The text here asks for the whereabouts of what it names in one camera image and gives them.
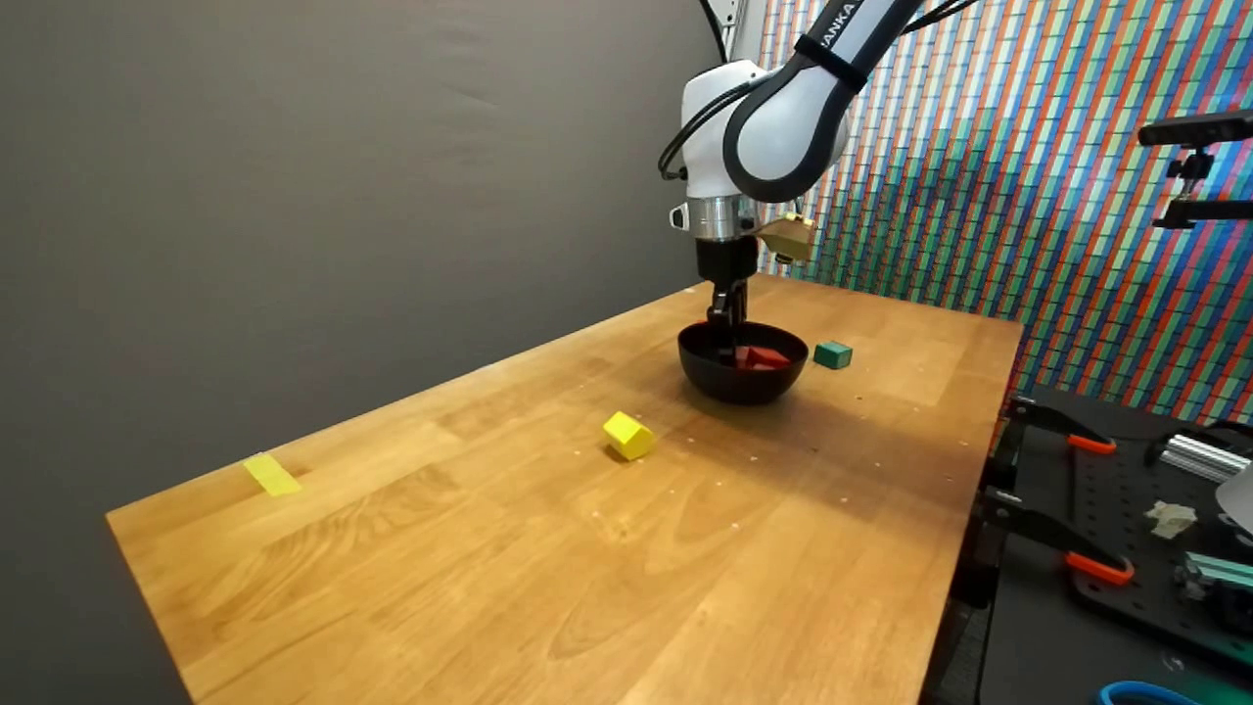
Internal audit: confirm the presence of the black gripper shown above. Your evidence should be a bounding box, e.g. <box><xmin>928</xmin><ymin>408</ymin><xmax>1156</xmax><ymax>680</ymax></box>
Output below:
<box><xmin>698</xmin><ymin>237</ymin><xmax>758</xmax><ymax>338</ymax></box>

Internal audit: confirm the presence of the yellow wooden block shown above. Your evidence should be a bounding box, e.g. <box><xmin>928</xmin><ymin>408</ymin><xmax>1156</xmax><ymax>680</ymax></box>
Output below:
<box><xmin>597</xmin><ymin>408</ymin><xmax>660</xmax><ymax>465</ymax></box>

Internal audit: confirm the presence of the black bowl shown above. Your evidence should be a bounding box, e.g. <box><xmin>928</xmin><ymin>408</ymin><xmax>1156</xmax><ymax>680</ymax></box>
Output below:
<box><xmin>672</xmin><ymin>318</ymin><xmax>815</xmax><ymax>408</ymax></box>

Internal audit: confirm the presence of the multicolour patterned panel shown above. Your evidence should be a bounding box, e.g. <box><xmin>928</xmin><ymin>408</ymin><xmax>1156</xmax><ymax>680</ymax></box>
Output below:
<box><xmin>719</xmin><ymin>0</ymin><xmax>1253</xmax><ymax>425</ymax></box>

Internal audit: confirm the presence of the grey fabric backdrop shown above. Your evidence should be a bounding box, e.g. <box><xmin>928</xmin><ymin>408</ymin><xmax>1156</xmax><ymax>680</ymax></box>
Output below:
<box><xmin>0</xmin><ymin>0</ymin><xmax>735</xmax><ymax>705</ymax></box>

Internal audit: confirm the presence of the black perforated board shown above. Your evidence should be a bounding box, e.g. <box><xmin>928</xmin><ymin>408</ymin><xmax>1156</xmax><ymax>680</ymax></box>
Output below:
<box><xmin>1003</xmin><ymin>386</ymin><xmax>1253</xmax><ymax>677</ymax></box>

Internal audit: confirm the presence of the yellow tape strip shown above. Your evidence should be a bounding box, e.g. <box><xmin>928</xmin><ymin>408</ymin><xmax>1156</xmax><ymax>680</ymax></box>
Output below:
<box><xmin>240</xmin><ymin>450</ymin><xmax>306</xmax><ymax>501</ymax></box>

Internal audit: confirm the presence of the small pale plastic part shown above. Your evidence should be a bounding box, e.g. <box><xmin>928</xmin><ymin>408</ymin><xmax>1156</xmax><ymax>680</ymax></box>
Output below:
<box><xmin>1143</xmin><ymin>496</ymin><xmax>1202</xmax><ymax>543</ymax></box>

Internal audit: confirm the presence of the black horizontal rod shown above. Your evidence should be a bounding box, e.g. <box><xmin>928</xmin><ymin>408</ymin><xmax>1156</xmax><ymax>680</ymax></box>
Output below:
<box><xmin>1137</xmin><ymin>108</ymin><xmax>1253</xmax><ymax>150</ymax></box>

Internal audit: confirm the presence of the pale round plate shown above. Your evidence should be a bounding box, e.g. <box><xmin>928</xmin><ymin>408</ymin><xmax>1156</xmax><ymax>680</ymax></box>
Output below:
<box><xmin>1211</xmin><ymin>465</ymin><xmax>1253</xmax><ymax>539</ymax></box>

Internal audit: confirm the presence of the teal metal bar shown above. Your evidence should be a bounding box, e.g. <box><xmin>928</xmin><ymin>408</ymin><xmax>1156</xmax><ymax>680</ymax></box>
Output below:
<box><xmin>1174</xmin><ymin>543</ymin><xmax>1253</xmax><ymax>608</ymax></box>

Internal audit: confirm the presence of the tan wrist camera bar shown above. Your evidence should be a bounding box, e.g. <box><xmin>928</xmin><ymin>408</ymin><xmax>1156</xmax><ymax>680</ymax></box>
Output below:
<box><xmin>755</xmin><ymin>215</ymin><xmax>821</xmax><ymax>262</ymax></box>

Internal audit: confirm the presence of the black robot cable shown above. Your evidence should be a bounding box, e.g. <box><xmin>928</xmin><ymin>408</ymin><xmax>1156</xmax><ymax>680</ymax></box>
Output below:
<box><xmin>655</xmin><ymin>72</ymin><xmax>774</xmax><ymax>189</ymax></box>

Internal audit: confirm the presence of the black clamp orange handle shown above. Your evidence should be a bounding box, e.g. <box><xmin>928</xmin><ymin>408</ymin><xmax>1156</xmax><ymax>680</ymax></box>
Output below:
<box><xmin>1003</xmin><ymin>390</ymin><xmax>1125</xmax><ymax>463</ymax></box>
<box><xmin>975</xmin><ymin>482</ymin><xmax>1138</xmax><ymax>594</ymax></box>

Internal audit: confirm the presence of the silver metal bracket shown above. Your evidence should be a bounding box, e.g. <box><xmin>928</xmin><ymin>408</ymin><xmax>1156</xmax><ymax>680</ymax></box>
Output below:
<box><xmin>1156</xmin><ymin>429</ymin><xmax>1253</xmax><ymax>485</ymax></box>

